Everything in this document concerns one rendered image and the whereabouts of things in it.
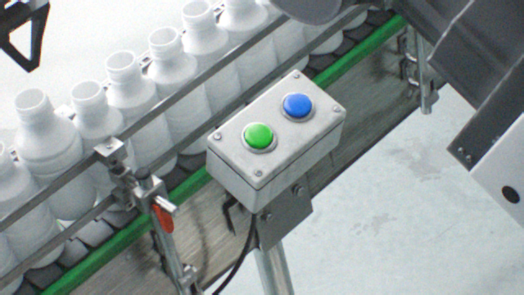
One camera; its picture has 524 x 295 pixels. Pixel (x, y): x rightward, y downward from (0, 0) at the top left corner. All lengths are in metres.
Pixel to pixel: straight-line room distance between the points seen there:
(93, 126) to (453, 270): 1.39
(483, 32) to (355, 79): 0.96
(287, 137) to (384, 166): 1.54
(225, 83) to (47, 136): 0.25
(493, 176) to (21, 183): 0.72
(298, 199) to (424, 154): 1.28
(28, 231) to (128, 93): 0.19
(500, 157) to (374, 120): 1.00
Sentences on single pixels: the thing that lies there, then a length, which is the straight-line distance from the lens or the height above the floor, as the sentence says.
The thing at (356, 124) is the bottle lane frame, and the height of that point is 0.88.
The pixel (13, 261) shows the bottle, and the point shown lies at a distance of 1.17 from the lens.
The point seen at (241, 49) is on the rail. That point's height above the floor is 1.11.
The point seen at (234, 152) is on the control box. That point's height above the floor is 1.11.
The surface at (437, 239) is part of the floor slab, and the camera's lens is 2.46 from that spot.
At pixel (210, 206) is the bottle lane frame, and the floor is 0.94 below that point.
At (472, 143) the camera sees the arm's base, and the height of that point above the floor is 1.51.
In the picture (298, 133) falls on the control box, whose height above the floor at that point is 1.10.
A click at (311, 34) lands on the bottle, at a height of 1.04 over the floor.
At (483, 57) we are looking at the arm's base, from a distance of 0.45.
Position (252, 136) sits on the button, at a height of 1.12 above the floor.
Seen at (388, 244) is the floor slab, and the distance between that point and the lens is 2.46.
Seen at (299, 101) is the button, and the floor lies 1.12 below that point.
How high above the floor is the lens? 1.84
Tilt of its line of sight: 42 degrees down
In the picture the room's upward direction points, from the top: 13 degrees counter-clockwise
